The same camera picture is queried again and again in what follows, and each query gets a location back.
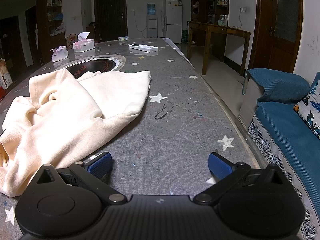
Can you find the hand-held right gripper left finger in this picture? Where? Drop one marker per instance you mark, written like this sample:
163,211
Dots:
101,165

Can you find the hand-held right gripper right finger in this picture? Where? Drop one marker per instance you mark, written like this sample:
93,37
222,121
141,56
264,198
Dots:
220,166

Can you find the cream garment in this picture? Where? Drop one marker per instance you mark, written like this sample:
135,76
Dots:
62,120

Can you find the blue sofa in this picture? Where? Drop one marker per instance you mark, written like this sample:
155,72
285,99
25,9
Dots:
282,130

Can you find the round black induction hob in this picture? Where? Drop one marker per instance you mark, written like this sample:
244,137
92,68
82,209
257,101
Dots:
100,66

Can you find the butterfly print cushion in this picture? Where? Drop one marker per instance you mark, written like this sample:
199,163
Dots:
311,110

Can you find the small pink tissue pack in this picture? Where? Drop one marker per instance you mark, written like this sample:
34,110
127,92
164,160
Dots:
59,55

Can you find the large pink tissue box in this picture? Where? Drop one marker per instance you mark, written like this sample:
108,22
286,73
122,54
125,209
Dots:
83,45

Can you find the white remote control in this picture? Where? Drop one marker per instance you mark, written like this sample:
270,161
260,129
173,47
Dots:
143,47

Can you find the small white green packet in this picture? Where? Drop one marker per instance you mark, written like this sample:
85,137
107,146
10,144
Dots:
123,38

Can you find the wooden door with glass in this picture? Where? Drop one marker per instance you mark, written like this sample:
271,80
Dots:
265,42

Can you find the dark wooden shelf unit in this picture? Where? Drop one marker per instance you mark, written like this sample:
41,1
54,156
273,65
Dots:
53,41

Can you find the wooden desk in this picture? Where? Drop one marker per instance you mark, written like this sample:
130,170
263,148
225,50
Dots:
220,30

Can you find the glass jar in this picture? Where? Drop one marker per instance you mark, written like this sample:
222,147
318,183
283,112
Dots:
223,20

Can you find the white water dispenser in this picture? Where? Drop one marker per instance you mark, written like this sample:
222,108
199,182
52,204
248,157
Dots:
151,27

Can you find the dark entrance door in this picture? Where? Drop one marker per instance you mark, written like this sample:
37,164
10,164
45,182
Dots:
110,12

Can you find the white refrigerator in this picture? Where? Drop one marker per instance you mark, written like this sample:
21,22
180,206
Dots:
173,17

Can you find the blue water bottle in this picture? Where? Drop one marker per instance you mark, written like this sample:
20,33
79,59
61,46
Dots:
151,9

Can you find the white wall socket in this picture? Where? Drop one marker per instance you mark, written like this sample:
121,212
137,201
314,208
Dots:
242,9

